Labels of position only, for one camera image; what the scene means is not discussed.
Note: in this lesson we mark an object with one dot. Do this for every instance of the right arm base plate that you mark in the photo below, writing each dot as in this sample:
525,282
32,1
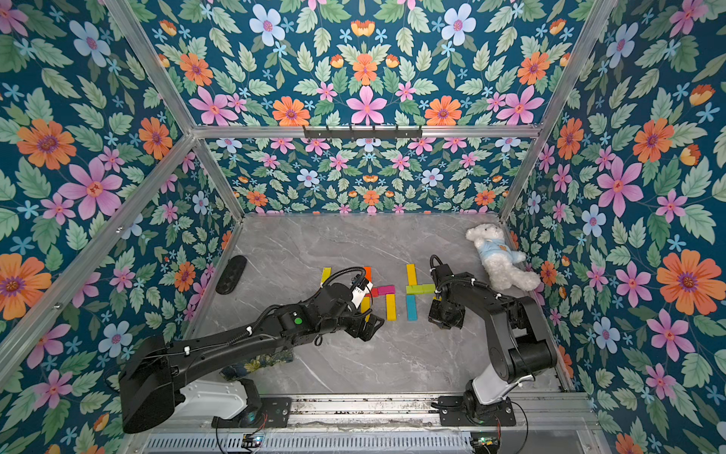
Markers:
465,411

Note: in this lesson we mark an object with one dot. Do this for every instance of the magenta block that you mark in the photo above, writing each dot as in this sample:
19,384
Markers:
386,290

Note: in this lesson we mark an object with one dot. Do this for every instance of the white vented strip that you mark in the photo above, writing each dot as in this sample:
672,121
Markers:
313,442

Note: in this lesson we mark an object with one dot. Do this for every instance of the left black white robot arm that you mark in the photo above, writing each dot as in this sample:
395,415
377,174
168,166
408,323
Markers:
152,380

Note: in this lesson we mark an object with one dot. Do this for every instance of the black oval remote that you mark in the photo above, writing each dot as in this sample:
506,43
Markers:
231,275

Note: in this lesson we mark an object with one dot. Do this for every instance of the floral fabric pouch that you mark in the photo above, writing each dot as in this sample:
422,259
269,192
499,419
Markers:
250,365

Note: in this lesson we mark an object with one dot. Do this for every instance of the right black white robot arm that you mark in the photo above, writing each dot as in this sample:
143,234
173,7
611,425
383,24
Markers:
519,345

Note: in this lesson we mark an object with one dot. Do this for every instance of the light green block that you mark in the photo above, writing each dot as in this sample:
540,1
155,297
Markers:
413,289

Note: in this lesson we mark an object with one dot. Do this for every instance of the long yellow block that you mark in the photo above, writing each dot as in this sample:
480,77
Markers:
326,275

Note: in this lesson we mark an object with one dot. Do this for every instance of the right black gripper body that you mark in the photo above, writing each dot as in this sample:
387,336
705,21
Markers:
445,314

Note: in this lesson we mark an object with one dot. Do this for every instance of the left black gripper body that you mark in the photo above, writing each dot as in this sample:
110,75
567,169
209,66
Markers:
353,326

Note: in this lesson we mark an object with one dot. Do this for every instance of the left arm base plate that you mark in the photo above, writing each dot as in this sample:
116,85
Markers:
262,413

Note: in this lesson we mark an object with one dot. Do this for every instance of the metal hook rail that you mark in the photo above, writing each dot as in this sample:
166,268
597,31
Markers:
354,133

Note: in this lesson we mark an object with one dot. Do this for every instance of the teal block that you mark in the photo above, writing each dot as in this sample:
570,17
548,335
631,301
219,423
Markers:
411,308

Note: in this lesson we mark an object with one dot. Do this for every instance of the white teddy bear plush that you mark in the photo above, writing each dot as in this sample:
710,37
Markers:
499,261

